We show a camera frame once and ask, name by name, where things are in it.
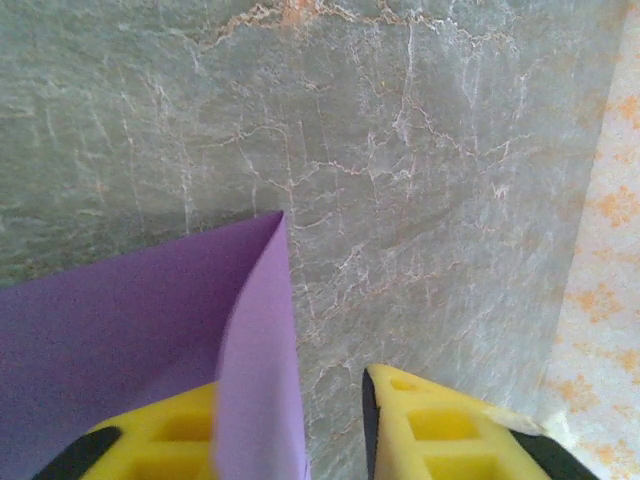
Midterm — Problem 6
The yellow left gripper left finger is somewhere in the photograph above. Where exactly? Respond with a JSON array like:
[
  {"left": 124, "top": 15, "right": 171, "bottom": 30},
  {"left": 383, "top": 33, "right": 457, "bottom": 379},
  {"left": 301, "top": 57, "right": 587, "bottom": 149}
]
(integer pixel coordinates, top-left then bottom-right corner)
[{"left": 32, "top": 382, "right": 221, "bottom": 480}]

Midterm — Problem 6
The purple paper sheet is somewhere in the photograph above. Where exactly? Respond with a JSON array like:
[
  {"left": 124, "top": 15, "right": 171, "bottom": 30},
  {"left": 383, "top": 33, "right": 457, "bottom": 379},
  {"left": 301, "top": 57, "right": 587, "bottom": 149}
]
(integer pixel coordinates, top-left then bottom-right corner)
[{"left": 0, "top": 209, "right": 312, "bottom": 480}]

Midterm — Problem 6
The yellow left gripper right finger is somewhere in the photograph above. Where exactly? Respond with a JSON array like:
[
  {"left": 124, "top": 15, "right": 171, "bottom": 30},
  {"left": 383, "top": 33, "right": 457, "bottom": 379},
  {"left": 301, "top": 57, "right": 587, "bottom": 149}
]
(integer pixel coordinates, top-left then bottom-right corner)
[{"left": 360, "top": 363, "right": 609, "bottom": 480}]

